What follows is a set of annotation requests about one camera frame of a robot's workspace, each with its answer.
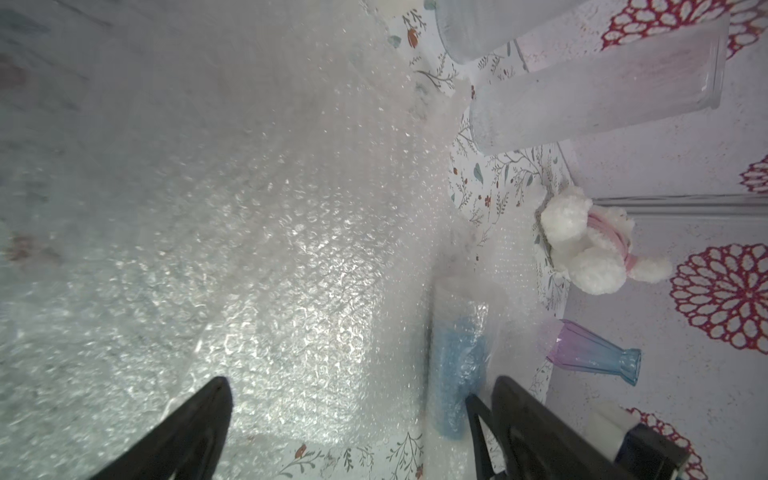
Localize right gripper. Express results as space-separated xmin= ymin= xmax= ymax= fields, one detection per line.
xmin=465 ymin=394 xmax=690 ymax=480

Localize white pink plush toy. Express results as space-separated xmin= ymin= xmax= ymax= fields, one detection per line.
xmin=539 ymin=186 xmax=672 ymax=296

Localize bubble item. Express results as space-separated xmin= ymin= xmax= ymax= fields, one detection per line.
xmin=1 ymin=1 xmax=464 ymax=457
xmin=422 ymin=276 xmax=504 ymax=479

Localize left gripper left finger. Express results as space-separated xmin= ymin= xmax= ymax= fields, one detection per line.
xmin=93 ymin=376 xmax=233 ymax=480

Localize cream ribbed ceramic vase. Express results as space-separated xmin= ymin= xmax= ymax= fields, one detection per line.
xmin=367 ymin=0 xmax=423 ymax=19

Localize purple blue glass vase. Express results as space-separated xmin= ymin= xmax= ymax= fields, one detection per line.
xmin=543 ymin=319 xmax=642 ymax=386

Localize bubble purple vase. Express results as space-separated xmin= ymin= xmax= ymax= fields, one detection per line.
xmin=470 ymin=191 xmax=568 ymax=402

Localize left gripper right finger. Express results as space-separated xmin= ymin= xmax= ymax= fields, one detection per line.
xmin=491 ymin=376 xmax=632 ymax=479

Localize bubble item front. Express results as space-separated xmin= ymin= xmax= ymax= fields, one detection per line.
xmin=422 ymin=276 xmax=504 ymax=479

